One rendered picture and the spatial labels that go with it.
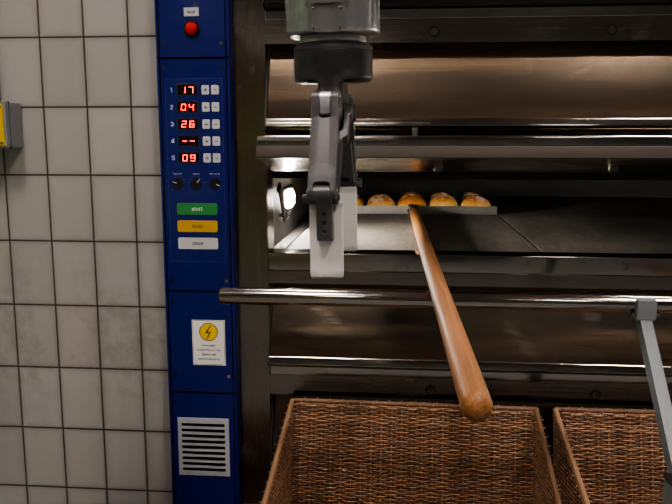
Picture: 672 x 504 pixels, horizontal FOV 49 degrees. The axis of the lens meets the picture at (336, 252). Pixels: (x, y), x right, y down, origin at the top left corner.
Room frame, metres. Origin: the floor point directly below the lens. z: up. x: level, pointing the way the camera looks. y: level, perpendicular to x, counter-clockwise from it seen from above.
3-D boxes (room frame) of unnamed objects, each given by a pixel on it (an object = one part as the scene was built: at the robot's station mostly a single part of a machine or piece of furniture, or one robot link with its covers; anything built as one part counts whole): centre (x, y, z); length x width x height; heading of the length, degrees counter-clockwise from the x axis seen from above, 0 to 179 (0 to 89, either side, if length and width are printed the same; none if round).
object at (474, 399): (1.49, -0.19, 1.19); 1.71 x 0.03 x 0.03; 176
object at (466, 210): (2.62, -0.27, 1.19); 0.55 x 0.36 x 0.03; 86
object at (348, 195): (0.80, -0.01, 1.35); 0.03 x 0.01 x 0.07; 83
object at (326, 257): (0.66, 0.01, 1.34); 0.03 x 0.01 x 0.07; 83
